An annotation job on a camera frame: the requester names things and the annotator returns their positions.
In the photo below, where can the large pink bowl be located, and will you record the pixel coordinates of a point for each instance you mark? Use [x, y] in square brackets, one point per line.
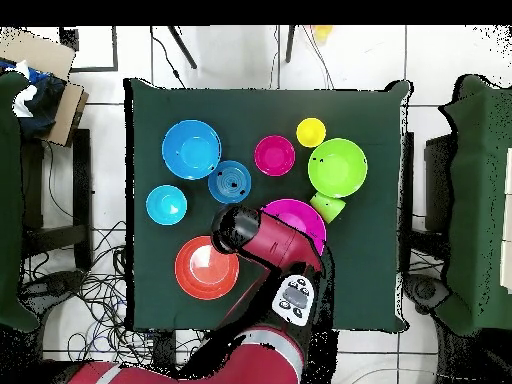
[304, 216]

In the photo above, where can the ribbed blue bowl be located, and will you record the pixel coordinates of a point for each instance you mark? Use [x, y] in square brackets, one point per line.
[222, 178]

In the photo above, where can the green cup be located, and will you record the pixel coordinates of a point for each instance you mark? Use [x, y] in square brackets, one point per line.
[328, 206]

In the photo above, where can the large blue bowl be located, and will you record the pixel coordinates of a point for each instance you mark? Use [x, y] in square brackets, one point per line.
[191, 149]

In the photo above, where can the green bowl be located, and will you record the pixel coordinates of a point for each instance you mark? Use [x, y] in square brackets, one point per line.
[338, 168]

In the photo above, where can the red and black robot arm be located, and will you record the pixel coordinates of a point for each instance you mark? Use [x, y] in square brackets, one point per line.
[276, 240]

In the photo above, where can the small red bowl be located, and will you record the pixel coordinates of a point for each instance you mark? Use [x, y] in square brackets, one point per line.
[274, 155]

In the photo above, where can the orange-red bowl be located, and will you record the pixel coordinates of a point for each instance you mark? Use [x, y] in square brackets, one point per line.
[200, 276]

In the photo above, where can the small turquoise bowl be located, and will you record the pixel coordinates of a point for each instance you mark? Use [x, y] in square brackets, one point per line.
[166, 204]

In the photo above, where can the yellow cup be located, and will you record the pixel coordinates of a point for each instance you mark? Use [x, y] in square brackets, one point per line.
[310, 132]

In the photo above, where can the dark green table cloth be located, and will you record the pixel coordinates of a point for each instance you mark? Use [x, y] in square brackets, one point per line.
[256, 112]

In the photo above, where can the black power brick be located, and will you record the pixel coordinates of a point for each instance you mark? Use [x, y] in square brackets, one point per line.
[164, 346]

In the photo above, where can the black tripod leg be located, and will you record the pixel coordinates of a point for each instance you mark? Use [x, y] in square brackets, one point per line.
[182, 46]
[290, 44]

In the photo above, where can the black stool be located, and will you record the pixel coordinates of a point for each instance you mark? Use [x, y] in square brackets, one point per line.
[82, 180]

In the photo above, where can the yellow object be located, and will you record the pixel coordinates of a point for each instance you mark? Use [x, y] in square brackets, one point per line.
[322, 32]

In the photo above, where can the cardboard box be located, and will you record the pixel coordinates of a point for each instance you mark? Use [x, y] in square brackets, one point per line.
[68, 112]

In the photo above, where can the green cloth side table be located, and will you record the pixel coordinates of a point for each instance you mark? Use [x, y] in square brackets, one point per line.
[480, 200]
[8, 180]

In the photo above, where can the bundle of clothes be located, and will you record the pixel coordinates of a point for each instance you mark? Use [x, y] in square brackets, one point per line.
[40, 100]

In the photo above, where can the black pedestal foot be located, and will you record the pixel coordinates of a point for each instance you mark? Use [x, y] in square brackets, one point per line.
[56, 284]
[424, 290]

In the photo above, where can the black square frame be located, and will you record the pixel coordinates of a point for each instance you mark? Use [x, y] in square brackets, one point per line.
[115, 48]

